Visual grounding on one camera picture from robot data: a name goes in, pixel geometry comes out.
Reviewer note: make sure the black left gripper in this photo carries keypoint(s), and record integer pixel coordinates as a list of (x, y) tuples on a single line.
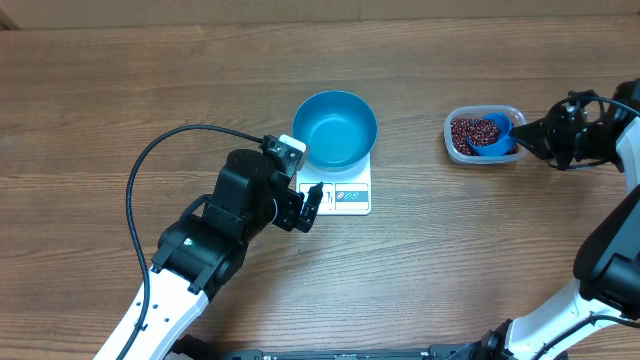
[(291, 202)]

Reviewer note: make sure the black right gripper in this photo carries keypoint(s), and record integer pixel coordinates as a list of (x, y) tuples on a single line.
[(546, 139)]

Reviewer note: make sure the blue plastic measuring scoop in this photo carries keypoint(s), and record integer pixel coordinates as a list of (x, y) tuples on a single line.
[(505, 144)]

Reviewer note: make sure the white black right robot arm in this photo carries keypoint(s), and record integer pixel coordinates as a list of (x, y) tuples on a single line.
[(604, 290)]

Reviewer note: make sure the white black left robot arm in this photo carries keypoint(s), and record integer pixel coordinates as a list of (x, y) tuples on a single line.
[(200, 252)]

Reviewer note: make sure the white digital kitchen scale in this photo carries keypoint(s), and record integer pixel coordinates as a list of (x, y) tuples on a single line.
[(347, 191)]

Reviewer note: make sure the red beans in scoop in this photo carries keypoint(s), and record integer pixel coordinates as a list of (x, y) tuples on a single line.
[(484, 132)]

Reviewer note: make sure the teal metal bowl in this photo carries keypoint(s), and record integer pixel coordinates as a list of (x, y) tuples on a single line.
[(340, 128)]

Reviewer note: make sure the clear plastic container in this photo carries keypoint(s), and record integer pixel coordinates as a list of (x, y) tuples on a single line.
[(477, 112)]

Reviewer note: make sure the red adzuki beans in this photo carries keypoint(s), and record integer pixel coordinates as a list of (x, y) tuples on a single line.
[(460, 128)]

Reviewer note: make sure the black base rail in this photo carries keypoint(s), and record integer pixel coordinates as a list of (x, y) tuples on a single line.
[(191, 348)]

